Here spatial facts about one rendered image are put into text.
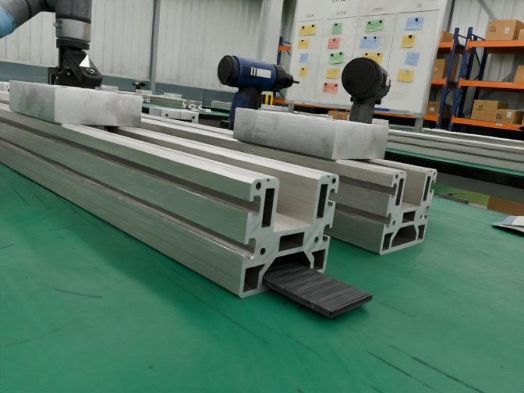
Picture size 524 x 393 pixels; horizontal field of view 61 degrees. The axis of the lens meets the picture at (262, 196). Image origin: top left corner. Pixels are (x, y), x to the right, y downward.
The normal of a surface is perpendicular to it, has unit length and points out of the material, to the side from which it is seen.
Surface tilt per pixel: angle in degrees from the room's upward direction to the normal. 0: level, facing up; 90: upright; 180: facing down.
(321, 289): 0
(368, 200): 90
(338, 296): 0
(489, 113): 90
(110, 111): 90
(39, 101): 90
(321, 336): 0
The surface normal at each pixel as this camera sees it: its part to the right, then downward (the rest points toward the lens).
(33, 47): 0.64, 0.23
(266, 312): 0.11, -0.97
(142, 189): -0.70, 0.07
